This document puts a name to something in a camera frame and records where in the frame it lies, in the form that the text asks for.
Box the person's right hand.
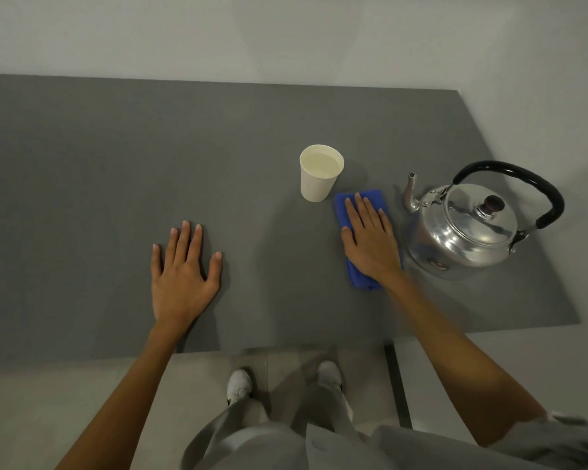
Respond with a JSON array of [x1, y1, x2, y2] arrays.
[[341, 192, 404, 285]]

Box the person's left hand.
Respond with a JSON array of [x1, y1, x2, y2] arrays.
[[150, 220, 224, 338]]

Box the blue cleaning cloth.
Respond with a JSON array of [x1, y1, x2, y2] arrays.
[[334, 189, 404, 291]]

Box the person's left forearm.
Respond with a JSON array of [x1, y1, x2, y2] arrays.
[[55, 324, 193, 470]]

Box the person's right forearm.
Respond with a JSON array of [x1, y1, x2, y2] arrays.
[[376, 269, 549, 448]]

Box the white paper cup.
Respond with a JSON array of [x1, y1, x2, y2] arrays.
[[299, 144, 346, 203]]

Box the silver metal kettle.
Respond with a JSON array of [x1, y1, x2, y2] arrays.
[[402, 160, 565, 281]]

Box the silver kettle lid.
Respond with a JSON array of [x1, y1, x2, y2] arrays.
[[443, 183, 519, 247]]

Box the person's white left shoe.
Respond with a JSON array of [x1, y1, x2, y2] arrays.
[[226, 369, 254, 406]]

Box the person's white shoe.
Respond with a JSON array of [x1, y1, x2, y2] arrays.
[[226, 369, 254, 406], [316, 360, 344, 393]]

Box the person's white right shoe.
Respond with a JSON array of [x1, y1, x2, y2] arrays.
[[316, 360, 344, 393]]

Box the person's grey trousers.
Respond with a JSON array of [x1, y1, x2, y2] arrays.
[[181, 379, 373, 470]]

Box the person's grey shirt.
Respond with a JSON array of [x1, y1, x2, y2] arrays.
[[305, 410, 588, 470]]

